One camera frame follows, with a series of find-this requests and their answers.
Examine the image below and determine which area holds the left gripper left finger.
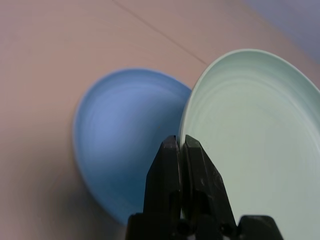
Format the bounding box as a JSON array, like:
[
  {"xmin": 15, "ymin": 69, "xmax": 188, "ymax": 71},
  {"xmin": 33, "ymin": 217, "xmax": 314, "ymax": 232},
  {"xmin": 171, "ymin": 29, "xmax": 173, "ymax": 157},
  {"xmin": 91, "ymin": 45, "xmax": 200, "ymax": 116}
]
[{"xmin": 143, "ymin": 134, "xmax": 182, "ymax": 219}]

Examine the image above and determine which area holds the light green plate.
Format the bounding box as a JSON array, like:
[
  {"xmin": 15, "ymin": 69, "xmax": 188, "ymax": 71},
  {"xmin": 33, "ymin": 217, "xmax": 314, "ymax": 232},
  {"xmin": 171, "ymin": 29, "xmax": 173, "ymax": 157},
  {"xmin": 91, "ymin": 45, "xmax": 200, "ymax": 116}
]
[{"xmin": 178, "ymin": 49, "xmax": 320, "ymax": 240}]

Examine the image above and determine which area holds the light blue plate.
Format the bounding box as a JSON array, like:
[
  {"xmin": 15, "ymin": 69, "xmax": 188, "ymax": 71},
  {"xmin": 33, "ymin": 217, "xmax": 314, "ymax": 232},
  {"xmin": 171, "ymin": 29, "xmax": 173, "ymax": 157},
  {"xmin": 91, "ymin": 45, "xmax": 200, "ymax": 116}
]
[{"xmin": 72, "ymin": 66, "xmax": 193, "ymax": 226}]

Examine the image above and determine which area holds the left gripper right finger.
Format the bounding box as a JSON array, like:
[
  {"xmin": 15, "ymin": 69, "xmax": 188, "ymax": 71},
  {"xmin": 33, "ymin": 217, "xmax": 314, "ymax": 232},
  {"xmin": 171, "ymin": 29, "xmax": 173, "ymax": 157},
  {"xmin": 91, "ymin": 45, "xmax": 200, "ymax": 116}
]
[{"xmin": 181, "ymin": 134, "xmax": 237, "ymax": 227}]

